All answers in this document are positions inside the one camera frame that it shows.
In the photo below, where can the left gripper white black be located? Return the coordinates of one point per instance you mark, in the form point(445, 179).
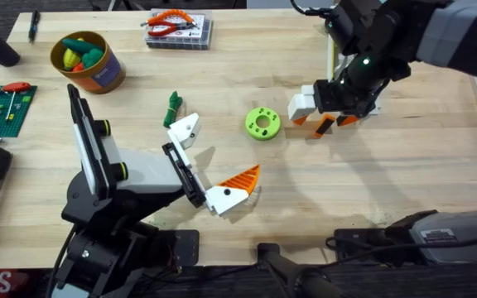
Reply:
point(151, 171)

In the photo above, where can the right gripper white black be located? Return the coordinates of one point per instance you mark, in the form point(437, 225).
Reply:
point(346, 97)

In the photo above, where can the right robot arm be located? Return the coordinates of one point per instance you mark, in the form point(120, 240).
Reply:
point(449, 29)

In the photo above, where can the green toy vegetable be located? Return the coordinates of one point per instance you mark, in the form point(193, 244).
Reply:
point(173, 108)

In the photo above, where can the green disc with holes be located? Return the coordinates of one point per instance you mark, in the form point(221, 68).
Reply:
point(255, 130)

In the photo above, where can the clear plastic parts box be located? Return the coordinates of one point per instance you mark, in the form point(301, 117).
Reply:
point(201, 39)

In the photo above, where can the brown tub with toys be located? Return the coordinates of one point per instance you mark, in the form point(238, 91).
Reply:
point(106, 74)

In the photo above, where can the black pen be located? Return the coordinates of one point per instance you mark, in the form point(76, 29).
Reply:
point(34, 25)

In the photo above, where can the red label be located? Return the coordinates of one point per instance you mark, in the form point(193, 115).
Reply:
point(2, 281)

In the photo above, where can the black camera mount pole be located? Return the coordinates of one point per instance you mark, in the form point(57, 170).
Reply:
point(292, 269)

